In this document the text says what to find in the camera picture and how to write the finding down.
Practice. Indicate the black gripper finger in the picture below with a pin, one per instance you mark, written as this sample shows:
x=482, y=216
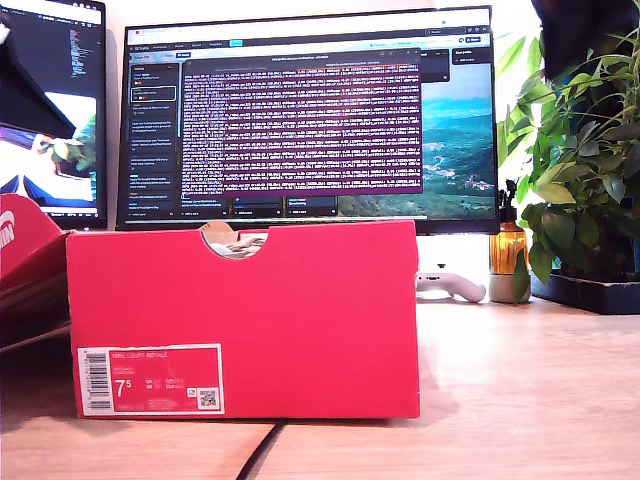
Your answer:
x=30, y=100

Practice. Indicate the white leather sneaker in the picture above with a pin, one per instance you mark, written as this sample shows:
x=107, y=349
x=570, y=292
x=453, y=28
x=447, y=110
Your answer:
x=240, y=247

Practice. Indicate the red cardboard shoebox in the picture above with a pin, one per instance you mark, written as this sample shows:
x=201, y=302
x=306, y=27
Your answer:
x=300, y=320

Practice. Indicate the red shoebox lid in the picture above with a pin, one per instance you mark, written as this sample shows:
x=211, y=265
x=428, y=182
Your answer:
x=30, y=255

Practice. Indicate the small black computer monitor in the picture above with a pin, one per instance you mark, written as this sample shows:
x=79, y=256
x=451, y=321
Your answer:
x=85, y=65

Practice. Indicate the tan cardboard insert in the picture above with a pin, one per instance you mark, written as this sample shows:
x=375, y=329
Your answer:
x=217, y=232

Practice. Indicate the large black computer monitor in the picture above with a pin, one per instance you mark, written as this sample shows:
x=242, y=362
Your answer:
x=300, y=120

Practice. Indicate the white game controller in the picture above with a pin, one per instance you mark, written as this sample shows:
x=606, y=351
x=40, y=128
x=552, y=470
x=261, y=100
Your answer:
x=460, y=289

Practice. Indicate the amber pump bottle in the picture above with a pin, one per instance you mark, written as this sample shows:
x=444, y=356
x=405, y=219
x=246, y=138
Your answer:
x=509, y=242

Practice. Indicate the small white pot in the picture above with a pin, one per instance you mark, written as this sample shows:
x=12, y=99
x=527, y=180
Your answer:
x=502, y=289

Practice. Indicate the green leafy houseplant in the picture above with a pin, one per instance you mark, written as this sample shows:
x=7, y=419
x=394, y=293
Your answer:
x=585, y=160

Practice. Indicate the black plant tray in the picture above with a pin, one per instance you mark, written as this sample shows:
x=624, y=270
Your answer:
x=590, y=295

